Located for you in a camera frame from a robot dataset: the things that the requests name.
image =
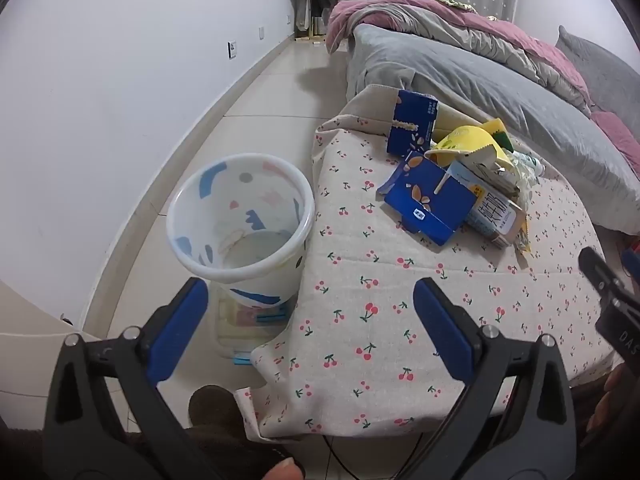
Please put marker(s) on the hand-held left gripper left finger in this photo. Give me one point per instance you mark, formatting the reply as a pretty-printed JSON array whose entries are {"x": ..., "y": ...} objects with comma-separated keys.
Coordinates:
[{"x": 180, "y": 325}]

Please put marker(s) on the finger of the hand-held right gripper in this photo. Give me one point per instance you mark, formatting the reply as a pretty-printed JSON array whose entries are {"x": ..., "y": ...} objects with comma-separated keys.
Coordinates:
[
  {"x": 600, "y": 272},
  {"x": 632, "y": 265}
]

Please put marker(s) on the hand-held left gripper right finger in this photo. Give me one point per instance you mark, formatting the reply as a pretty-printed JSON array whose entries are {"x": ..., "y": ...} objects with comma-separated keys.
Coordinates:
[{"x": 440, "y": 330}]

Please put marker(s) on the white patterned trash bin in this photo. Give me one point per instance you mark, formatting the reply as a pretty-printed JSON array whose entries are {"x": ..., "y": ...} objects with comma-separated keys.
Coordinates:
[{"x": 240, "y": 230}]

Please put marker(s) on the light blue milk carton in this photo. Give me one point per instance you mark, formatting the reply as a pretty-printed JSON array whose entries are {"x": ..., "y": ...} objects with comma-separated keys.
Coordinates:
[{"x": 495, "y": 215}]

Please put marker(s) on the yellow snack wrapper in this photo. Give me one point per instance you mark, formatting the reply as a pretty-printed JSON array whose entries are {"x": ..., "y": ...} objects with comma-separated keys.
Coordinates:
[{"x": 470, "y": 142}]

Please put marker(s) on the person's right hand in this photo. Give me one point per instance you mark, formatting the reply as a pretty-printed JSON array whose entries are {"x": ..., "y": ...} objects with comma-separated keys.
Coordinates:
[{"x": 612, "y": 405}]

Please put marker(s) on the person's left hand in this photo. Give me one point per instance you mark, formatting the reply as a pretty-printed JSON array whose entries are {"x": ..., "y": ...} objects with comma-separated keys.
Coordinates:
[{"x": 282, "y": 471}]

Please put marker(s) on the clear plastic storage box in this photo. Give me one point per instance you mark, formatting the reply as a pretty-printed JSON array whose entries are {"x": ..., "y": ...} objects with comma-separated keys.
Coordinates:
[{"x": 240, "y": 325}]

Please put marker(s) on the cherry print tablecloth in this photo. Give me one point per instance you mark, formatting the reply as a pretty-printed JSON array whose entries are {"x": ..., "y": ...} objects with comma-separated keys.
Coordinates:
[{"x": 380, "y": 285}]

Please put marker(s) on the foil wrapper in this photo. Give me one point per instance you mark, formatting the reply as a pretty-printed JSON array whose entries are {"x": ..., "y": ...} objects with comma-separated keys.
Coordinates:
[{"x": 524, "y": 240}]

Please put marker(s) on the dark brown slipper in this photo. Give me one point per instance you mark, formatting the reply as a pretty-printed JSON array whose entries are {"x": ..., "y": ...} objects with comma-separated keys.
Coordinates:
[{"x": 215, "y": 410}]

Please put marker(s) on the black floor plug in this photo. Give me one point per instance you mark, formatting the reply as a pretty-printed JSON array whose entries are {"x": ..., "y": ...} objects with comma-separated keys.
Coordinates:
[{"x": 63, "y": 318}]

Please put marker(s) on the white green printed wrapper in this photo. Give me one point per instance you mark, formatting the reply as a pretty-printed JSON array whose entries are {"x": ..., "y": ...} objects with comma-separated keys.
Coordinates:
[{"x": 527, "y": 165}]

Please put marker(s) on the white furniture edge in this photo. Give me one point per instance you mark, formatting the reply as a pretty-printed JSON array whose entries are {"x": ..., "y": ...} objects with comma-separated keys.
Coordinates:
[{"x": 30, "y": 340}]

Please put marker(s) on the yellow green sponge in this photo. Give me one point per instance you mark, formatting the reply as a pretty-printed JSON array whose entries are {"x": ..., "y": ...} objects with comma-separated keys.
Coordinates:
[{"x": 499, "y": 130}]

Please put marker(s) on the grey pillow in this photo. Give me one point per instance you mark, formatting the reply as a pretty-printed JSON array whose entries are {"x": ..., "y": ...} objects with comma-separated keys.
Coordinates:
[{"x": 595, "y": 70}]

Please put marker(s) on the grey blanket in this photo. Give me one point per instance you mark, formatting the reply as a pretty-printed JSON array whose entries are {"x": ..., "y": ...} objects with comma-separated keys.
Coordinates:
[{"x": 450, "y": 65}]

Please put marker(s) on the yellow green patterned cloth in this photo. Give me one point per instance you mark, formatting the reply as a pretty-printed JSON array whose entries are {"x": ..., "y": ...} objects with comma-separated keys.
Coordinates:
[{"x": 445, "y": 1}]

